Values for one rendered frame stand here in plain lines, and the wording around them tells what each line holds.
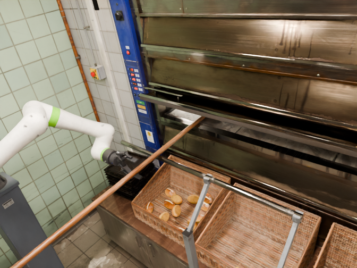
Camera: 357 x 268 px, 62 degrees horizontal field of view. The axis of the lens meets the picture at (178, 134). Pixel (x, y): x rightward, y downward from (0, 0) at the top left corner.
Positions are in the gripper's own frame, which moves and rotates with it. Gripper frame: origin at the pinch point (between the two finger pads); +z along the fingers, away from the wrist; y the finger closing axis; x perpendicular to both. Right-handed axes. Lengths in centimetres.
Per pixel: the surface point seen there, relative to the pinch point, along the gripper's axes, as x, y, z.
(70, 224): 45.4, 0.0, 2.1
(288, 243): -8, 12, 85
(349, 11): -54, -72, 85
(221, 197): -41, 43, 27
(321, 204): -48, 24, 86
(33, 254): 65, 0, 3
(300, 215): -16, 2, 86
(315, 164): -52, 3, 80
